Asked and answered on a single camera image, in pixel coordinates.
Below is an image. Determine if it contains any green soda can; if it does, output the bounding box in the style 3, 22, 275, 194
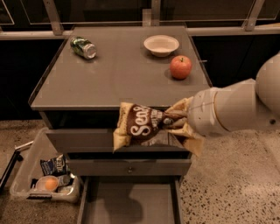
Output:
70, 37, 97, 60

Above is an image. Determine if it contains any grey drawer cabinet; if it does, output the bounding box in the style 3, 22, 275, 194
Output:
28, 25, 214, 182

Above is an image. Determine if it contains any red apple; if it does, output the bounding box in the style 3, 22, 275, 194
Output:
170, 55, 193, 80

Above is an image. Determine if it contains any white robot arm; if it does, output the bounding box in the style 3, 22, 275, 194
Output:
167, 53, 280, 155

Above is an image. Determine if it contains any grey bottom drawer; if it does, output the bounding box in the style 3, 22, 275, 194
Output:
77, 176, 184, 224

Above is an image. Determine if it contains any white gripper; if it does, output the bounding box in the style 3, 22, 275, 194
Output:
165, 87, 228, 157

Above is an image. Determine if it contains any grey middle drawer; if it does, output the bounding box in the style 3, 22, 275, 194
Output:
67, 159, 191, 176

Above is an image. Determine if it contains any orange fruit cup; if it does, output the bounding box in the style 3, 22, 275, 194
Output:
36, 176, 59, 192

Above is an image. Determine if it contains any clear plastic bin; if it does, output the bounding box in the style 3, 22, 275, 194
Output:
10, 128, 80, 203

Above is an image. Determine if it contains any white paper bowl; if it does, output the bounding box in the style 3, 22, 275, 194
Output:
143, 35, 179, 57

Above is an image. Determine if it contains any blue chip bag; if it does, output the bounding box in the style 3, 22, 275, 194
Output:
40, 155, 67, 177

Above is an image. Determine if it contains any brown chip bag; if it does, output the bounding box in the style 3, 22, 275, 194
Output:
113, 102, 186, 151

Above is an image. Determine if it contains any grey top drawer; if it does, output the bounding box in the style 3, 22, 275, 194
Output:
46, 129, 186, 153

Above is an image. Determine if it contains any metal railing frame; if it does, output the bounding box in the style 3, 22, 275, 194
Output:
0, 0, 280, 36

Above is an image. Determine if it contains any grey drawer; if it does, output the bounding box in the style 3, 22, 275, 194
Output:
77, 176, 184, 224
46, 129, 186, 153
67, 159, 191, 176

